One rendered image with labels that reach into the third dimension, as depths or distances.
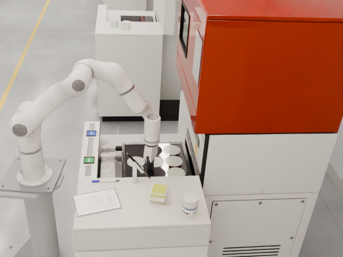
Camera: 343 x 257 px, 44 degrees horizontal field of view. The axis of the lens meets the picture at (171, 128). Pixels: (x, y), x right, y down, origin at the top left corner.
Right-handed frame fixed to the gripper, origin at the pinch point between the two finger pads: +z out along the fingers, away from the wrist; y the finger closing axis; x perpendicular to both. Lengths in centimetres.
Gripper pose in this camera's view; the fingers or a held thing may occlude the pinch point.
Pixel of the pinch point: (150, 165)
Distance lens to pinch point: 234.4
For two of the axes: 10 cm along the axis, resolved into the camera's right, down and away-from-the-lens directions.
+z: -0.6, 8.4, 5.4
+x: 9.4, 2.3, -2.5
